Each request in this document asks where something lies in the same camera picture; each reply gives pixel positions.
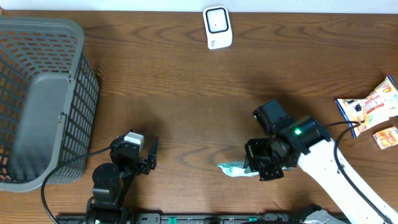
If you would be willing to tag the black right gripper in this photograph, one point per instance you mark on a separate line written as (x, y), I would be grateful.
(252, 163)

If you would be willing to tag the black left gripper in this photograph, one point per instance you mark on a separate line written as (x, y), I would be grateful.
(143, 166)

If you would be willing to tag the light teal snack packet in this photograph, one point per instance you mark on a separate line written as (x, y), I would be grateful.
(236, 169)

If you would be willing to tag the yellow snack bag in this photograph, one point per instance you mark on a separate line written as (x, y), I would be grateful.
(376, 108)

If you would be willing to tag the orange tissue box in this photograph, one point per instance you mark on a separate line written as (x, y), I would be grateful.
(386, 138)

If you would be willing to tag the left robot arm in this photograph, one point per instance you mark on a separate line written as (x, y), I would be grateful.
(113, 180)

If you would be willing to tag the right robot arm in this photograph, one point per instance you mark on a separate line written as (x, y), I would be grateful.
(308, 145)

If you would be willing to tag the white barcode scanner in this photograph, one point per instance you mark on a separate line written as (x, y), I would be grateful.
(217, 27)

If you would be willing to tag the grey plastic shopping basket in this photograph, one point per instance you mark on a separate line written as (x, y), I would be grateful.
(49, 95)

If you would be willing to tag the black mounting rail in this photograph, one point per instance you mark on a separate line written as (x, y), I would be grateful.
(156, 218)

